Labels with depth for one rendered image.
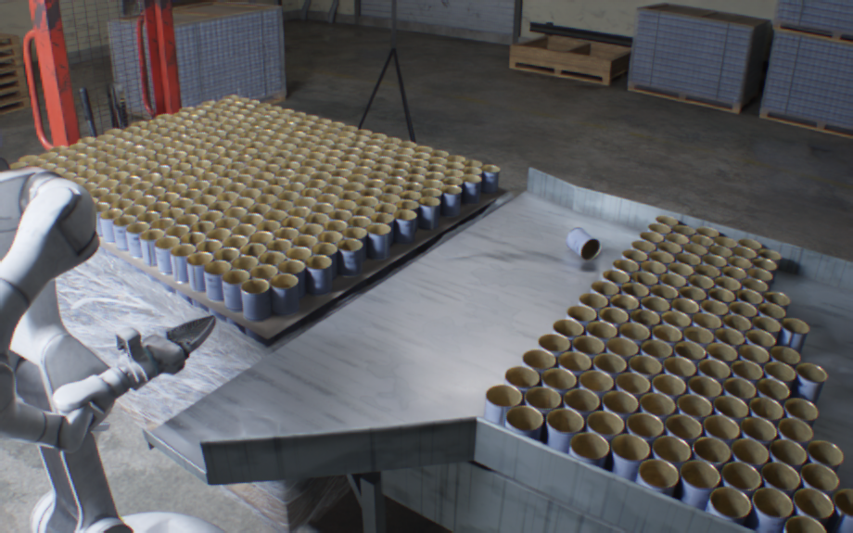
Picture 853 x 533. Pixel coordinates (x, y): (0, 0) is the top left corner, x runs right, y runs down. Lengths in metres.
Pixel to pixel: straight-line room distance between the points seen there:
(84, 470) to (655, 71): 7.99
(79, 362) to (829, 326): 1.76
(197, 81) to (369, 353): 5.67
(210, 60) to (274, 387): 5.83
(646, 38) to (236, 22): 4.73
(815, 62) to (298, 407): 7.61
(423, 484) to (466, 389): 0.22
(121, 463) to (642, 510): 2.27
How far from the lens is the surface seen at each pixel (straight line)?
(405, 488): 1.53
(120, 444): 3.12
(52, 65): 2.89
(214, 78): 7.16
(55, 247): 1.16
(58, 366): 1.46
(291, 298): 1.65
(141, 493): 2.88
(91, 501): 1.73
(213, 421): 1.42
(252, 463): 1.26
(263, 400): 1.44
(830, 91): 8.48
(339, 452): 1.25
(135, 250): 2.00
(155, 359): 1.46
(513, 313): 1.71
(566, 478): 1.22
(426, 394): 1.44
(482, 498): 1.40
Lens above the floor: 1.98
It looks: 28 degrees down
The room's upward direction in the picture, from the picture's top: 2 degrees clockwise
